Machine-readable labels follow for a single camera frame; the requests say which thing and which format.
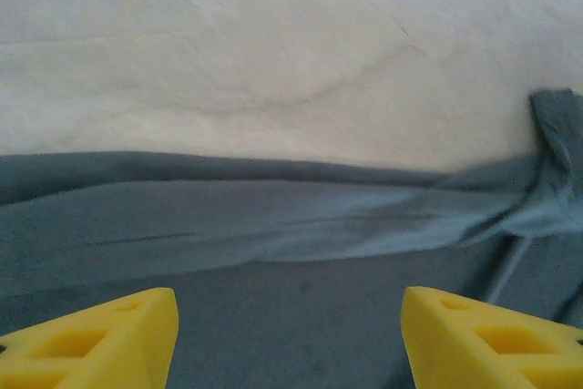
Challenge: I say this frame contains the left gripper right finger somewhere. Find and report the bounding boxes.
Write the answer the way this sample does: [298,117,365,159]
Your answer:
[402,285,583,389]

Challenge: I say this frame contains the grey-blue t-shirt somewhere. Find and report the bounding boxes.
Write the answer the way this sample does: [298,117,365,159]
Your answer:
[0,86,583,389]

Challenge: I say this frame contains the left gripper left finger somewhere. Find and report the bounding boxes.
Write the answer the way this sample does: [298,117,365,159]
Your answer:
[0,287,179,389]

